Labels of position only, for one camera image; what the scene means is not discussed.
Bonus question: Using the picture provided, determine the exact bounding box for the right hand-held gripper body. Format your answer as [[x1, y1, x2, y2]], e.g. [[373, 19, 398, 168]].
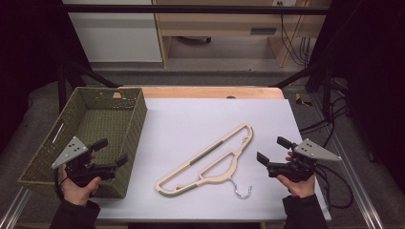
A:
[[266, 137, 342, 183]]

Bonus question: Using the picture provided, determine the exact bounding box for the black metal frame bar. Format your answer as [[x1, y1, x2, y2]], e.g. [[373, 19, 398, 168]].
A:
[[61, 4, 332, 15]]

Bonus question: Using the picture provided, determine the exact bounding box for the person's right hand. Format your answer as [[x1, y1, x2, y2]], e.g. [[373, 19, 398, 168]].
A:
[[276, 151, 317, 198]]

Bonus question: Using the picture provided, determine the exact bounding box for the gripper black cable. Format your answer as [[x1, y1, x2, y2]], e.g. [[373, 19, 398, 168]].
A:
[[314, 163, 354, 210], [53, 167, 70, 201]]

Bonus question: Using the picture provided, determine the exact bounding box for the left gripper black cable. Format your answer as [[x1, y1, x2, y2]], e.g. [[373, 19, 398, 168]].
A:
[[53, 167, 70, 201]]

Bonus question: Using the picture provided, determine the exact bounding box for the black curtain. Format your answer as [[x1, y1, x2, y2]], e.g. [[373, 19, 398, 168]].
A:
[[313, 0, 405, 192], [0, 0, 92, 154]]

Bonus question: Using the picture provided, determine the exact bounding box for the aluminium rail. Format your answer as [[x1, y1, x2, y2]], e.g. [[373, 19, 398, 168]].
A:
[[0, 186, 33, 229], [309, 94, 387, 229]]

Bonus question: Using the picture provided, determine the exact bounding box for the white cabinet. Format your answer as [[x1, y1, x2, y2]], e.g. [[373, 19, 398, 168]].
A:
[[62, 0, 163, 64]]

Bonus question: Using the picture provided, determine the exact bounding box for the person's left hand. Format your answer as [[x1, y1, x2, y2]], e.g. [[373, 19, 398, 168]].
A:
[[61, 165, 102, 207]]

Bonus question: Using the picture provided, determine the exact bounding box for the beige clothes hanger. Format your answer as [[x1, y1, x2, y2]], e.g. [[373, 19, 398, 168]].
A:
[[155, 122, 255, 200]]

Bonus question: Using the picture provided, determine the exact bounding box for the green woven basket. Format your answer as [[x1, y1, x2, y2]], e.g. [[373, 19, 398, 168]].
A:
[[17, 86, 148, 199]]

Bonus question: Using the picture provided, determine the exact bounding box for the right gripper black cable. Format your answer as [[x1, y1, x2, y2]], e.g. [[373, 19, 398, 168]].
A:
[[314, 163, 354, 210]]

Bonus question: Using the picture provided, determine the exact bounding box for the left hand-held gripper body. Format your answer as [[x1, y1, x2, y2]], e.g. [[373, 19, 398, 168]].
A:
[[52, 135, 118, 188]]

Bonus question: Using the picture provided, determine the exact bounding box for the light wooden desk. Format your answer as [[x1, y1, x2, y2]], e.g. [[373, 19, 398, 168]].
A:
[[152, 0, 332, 69]]

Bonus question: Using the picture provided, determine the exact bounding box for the yellow and black tool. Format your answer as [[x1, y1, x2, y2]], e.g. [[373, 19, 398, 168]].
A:
[[294, 93, 313, 108]]

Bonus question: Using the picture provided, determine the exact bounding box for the black floor cable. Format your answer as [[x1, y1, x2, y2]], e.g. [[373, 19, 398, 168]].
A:
[[299, 94, 352, 135]]

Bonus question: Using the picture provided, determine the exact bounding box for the black metal stand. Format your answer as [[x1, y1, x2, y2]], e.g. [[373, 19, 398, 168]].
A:
[[56, 59, 121, 113], [269, 59, 333, 119]]

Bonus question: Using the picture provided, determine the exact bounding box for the black hanging cable bundle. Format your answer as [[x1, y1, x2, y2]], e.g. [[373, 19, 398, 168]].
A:
[[300, 36, 317, 67]]

